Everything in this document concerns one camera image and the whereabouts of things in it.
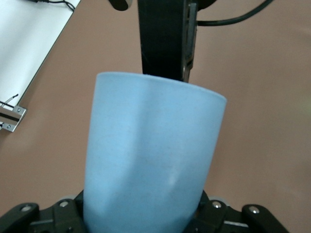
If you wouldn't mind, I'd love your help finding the light blue plastic cup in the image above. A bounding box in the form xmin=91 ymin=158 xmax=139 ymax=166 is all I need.
xmin=84 ymin=71 xmax=228 ymax=233

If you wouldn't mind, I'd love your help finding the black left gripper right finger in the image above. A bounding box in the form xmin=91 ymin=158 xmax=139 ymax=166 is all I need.
xmin=189 ymin=190 xmax=290 ymax=233

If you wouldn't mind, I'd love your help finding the thin braided cable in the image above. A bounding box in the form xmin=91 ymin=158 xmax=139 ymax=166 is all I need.
xmin=0 ymin=94 xmax=19 ymax=109

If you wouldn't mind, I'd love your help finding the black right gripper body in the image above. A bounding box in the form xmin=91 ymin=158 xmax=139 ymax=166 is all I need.
xmin=194 ymin=0 xmax=218 ymax=8

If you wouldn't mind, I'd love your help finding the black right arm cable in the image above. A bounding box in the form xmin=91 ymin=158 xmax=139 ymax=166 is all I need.
xmin=196 ymin=0 xmax=273 ymax=27

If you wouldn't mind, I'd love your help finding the brown table cover sheet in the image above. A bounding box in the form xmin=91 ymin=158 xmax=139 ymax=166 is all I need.
xmin=0 ymin=0 xmax=311 ymax=233

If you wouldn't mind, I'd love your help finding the camera mount profile post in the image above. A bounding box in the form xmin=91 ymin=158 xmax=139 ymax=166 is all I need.
xmin=0 ymin=110 xmax=15 ymax=128

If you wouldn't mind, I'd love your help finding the aluminium corner bracket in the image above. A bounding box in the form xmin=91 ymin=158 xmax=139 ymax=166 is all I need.
xmin=0 ymin=105 xmax=27 ymax=133

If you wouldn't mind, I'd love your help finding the black cable bundle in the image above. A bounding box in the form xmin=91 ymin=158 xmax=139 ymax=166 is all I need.
xmin=24 ymin=0 xmax=76 ymax=12

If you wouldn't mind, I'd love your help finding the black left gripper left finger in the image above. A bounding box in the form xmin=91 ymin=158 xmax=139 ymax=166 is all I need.
xmin=0 ymin=190 xmax=89 ymax=233

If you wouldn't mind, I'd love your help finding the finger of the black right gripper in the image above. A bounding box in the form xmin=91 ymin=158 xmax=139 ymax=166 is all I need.
xmin=183 ymin=2 xmax=197 ymax=83
xmin=138 ymin=0 xmax=187 ymax=82

